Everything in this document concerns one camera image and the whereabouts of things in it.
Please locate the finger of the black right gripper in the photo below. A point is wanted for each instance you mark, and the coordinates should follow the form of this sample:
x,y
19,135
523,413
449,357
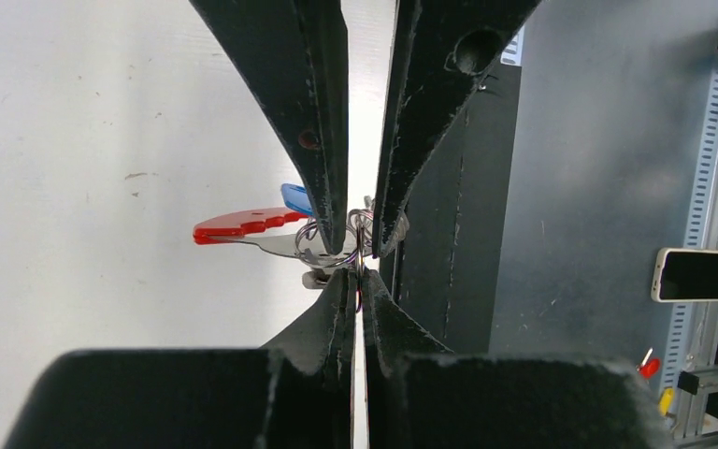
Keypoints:
x,y
293,57
442,52

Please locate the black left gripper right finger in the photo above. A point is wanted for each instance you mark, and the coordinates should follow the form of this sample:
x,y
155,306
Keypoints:
x,y
389,331

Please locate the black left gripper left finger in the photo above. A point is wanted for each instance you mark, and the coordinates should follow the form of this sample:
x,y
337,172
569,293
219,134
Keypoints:
x,y
319,343

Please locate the blue key tag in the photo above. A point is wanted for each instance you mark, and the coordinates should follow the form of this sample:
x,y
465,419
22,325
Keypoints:
x,y
296,198

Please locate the smartphone with white case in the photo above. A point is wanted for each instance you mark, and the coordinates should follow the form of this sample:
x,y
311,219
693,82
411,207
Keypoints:
x,y
685,275

